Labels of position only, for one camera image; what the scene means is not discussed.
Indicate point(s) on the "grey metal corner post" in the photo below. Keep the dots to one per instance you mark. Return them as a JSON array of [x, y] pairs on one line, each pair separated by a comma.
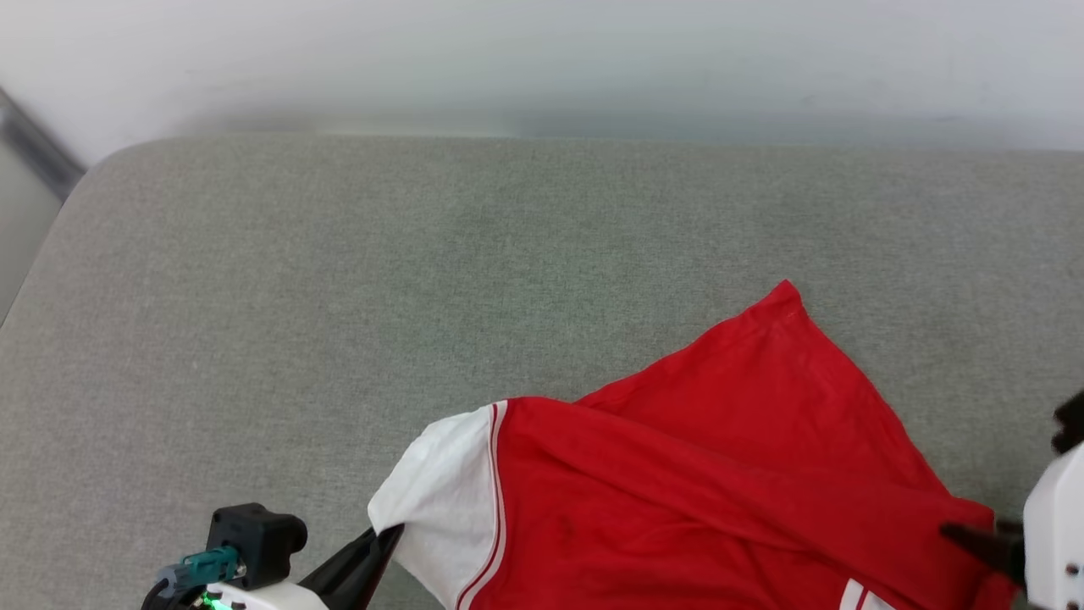
[[38, 148]]

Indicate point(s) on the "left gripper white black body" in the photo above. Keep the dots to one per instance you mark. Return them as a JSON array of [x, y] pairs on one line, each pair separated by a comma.
[[271, 597]]

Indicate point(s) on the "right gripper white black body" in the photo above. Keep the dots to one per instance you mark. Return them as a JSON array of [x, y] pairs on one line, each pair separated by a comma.
[[1059, 534]]

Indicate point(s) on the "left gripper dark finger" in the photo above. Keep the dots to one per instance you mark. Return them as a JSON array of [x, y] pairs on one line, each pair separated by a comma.
[[356, 568]]

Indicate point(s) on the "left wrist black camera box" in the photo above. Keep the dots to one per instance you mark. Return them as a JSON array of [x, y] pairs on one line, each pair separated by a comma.
[[258, 538]]

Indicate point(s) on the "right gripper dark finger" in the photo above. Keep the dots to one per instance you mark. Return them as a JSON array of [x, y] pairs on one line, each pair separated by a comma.
[[999, 551]]

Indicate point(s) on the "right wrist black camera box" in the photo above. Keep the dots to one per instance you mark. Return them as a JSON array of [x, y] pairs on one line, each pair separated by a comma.
[[1071, 424]]

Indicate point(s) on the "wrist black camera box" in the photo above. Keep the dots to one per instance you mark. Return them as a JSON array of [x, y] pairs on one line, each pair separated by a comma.
[[258, 538], [1071, 424]]

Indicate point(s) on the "red and white sports jersey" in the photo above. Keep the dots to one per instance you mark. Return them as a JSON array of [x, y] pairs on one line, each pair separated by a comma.
[[720, 491]]

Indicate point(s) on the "grey fabric sofa cushion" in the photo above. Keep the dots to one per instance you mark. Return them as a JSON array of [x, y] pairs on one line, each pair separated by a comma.
[[423, 296]]

